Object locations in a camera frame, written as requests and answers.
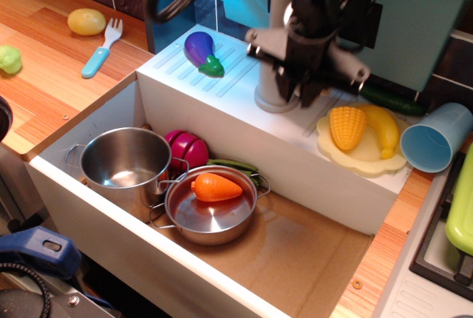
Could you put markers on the light green toy vegetable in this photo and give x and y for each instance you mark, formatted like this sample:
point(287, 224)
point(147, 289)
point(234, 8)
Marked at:
point(11, 61)

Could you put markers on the magenta toy onion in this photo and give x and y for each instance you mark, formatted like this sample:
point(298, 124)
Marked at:
point(186, 146)

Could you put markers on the white blue toy fork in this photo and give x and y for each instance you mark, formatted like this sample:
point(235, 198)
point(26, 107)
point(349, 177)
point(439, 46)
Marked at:
point(113, 33)

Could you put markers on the tall steel pot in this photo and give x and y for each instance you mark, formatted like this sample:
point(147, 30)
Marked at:
point(130, 167)

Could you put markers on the dark grey vertical post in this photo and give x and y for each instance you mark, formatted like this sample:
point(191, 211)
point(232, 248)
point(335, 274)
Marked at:
point(158, 35)

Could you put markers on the orange toy carrot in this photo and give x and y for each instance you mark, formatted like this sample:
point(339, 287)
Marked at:
point(210, 187)

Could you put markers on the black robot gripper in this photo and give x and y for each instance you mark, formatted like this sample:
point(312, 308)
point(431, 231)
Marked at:
point(305, 52)

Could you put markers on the dark green toy cucumber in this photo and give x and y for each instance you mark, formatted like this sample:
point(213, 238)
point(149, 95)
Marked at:
point(397, 103)

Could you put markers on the lime green plastic lid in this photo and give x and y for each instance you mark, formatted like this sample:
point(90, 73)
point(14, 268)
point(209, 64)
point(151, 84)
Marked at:
point(459, 221)

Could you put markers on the grey toy faucet with lever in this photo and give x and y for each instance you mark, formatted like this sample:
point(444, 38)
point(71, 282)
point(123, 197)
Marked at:
point(271, 74)

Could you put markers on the purple toy eggplant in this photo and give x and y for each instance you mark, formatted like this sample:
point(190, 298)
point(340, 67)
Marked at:
point(199, 49)

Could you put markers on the light blue plastic cup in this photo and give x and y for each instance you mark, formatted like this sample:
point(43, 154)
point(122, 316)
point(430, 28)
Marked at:
point(430, 144)

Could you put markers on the white toy sink unit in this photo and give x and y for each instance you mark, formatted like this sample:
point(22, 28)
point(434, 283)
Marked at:
point(318, 245)

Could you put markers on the yellow toy corn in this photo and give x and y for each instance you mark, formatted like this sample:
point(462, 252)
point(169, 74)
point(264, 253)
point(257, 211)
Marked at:
point(347, 126)

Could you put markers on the black stove grate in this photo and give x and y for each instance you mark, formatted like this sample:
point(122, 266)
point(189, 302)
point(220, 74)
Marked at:
point(437, 259)

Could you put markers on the pale yellow toy plate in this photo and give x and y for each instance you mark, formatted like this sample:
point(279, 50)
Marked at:
point(365, 159)

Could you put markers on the teal plastic bin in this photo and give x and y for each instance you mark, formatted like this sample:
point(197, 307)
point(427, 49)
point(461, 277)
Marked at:
point(406, 37)

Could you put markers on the blue clamp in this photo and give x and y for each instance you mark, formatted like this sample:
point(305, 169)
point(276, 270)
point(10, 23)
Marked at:
point(43, 251)

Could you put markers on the green toy beans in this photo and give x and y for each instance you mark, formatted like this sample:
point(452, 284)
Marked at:
point(249, 170)

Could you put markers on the yellow toy lemon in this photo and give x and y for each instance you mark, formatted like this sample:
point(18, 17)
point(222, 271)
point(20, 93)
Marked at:
point(86, 21)

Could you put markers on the shallow steel pan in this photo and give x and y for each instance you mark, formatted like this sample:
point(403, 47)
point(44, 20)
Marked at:
point(208, 223)

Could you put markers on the yellow toy banana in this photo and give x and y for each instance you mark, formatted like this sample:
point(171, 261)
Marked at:
point(385, 126)

